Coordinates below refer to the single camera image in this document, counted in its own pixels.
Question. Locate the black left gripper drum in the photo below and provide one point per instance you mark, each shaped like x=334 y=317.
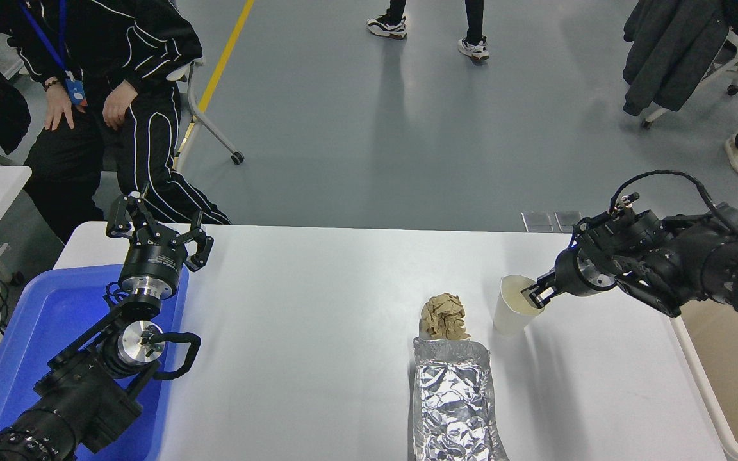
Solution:
x=154 y=262

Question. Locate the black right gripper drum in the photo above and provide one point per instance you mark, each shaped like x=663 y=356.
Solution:
x=571 y=274

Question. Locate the white paper cup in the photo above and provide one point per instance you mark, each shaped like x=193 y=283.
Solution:
x=508 y=320

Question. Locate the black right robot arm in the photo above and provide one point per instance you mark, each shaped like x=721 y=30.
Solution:
x=702 y=262

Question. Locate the person's left hand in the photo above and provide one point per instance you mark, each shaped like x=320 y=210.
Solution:
x=120 y=105

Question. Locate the person's right hand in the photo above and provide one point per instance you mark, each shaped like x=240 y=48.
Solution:
x=59 y=105

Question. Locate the metal floor plate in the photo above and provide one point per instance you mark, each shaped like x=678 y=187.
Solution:
x=566 y=219
x=537 y=221

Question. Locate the crumpled tan paper ball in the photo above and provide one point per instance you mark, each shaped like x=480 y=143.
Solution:
x=444 y=317

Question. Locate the blue plastic tray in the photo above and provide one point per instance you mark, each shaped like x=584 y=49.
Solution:
x=42 y=314

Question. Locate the silver foil tray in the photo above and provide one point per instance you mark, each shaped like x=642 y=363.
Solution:
x=452 y=403

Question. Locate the person in striped tracksuit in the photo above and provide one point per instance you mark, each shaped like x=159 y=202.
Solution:
x=138 y=51

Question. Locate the large pale bin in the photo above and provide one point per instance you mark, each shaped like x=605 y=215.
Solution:
x=737 y=378

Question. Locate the standing person in sneakers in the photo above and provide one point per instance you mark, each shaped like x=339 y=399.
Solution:
x=473 y=48

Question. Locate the dark grey hanging jacket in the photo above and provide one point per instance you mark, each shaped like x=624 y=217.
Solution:
x=670 y=51

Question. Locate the grey seat white-frame chair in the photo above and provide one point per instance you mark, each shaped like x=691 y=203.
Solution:
x=212 y=125

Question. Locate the white-frame chair on casters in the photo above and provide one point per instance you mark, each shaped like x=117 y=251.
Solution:
x=737 y=54

